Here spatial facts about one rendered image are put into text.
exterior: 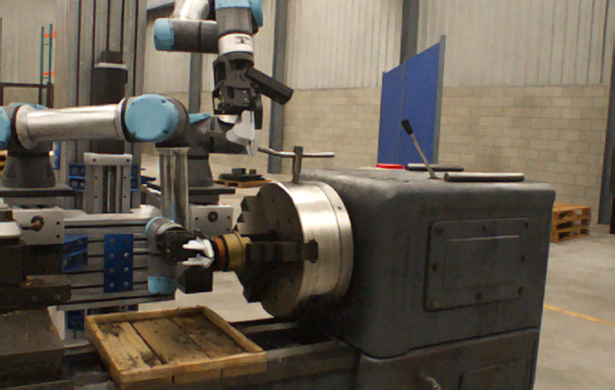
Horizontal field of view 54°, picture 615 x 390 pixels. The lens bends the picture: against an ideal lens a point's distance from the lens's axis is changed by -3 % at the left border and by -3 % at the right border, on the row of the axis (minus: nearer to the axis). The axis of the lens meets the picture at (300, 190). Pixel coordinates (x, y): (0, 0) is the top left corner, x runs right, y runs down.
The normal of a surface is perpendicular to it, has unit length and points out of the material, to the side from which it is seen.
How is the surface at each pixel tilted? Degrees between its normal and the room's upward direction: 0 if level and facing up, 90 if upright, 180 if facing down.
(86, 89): 90
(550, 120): 90
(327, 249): 79
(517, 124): 90
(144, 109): 89
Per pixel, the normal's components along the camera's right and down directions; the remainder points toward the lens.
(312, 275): 0.48, 0.27
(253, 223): 0.41, -0.54
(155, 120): 0.05, 0.09
